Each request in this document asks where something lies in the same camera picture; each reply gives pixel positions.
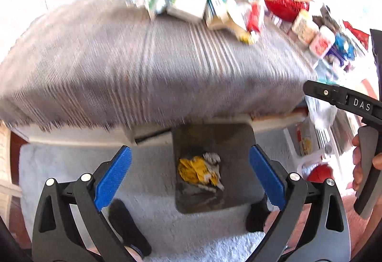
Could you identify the red basket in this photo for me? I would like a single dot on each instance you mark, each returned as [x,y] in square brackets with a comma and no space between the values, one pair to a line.
[283,3]

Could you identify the person's black socked foot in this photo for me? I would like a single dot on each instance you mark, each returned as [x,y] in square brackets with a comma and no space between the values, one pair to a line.
[256,218]
[128,229]

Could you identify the white jar with yellow label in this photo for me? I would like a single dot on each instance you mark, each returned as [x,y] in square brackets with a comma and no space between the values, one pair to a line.
[303,26]

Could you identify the pink fleece cloth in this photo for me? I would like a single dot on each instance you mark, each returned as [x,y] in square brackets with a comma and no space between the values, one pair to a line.
[362,238]

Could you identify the blue white carton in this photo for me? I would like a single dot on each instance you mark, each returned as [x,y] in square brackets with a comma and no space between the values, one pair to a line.
[216,8]

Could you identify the grey striped blanket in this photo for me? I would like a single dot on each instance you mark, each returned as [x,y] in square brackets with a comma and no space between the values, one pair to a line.
[119,65]

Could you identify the clear plastic bag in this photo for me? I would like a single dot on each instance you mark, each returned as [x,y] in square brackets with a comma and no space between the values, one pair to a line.
[320,114]

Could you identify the pile of yellow white wrappers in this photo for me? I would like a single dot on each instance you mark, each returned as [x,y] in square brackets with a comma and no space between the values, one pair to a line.
[195,172]

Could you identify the white cardboard box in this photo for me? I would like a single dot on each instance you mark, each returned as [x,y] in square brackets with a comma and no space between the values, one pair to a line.
[188,2]

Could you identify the light blue fluffy rug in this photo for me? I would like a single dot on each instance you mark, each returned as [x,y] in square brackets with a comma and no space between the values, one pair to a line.
[161,220]

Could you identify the orange basketball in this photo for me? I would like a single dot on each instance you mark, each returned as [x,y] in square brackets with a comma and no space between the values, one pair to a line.
[319,174]

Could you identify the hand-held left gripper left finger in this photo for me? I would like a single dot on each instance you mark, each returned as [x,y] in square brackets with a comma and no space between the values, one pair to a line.
[115,174]

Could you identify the red white packet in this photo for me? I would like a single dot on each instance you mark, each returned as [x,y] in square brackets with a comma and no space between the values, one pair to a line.
[256,18]

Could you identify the person's right hand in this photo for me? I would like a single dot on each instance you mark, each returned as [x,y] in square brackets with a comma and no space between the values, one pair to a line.
[357,166]

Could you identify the blue snack packet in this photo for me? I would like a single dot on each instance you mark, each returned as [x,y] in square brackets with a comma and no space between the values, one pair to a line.
[343,47]

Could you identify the white jar with red label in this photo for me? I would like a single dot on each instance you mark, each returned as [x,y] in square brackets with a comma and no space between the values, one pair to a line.
[321,41]

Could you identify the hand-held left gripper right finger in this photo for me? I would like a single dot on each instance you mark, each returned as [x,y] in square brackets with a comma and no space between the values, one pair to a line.
[265,175]

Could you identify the dark grey waste bin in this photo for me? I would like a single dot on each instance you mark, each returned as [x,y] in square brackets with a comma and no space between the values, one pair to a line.
[232,142]

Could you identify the yellow white wrapper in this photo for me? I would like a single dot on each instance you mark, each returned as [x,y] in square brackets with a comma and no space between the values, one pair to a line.
[238,23]

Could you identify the red snack packet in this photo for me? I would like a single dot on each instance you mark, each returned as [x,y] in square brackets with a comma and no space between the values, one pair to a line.
[358,32]

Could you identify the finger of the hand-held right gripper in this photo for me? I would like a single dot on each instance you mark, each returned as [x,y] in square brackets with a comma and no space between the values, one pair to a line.
[325,91]

